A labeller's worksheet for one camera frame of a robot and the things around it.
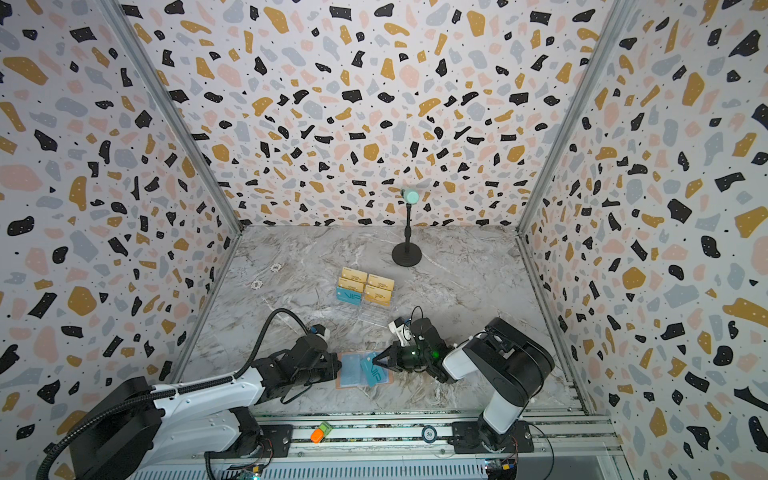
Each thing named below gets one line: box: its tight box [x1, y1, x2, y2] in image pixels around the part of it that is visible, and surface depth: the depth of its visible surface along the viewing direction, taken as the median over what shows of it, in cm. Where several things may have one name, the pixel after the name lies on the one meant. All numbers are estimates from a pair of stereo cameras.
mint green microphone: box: [403, 188, 421, 205], surface depth 85 cm
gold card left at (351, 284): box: [338, 277, 365, 293], surface depth 97 cm
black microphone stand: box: [392, 203, 423, 267], surface depth 115 cm
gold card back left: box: [342, 267, 368, 283], surface depth 97 cm
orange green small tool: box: [310, 422, 333, 444], surface depth 75 cm
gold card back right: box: [368, 273, 395, 291], surface depth 96 cm
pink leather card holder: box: [336, 351, 393, 389], surface depth 85 cm
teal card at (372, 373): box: [360, 352, 386, 388], surface depth 85 cm
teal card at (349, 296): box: [336, 286, 362, 306], surface depth 97 cm
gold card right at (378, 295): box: [364, 284, 392, 307], surface depth 96 cm
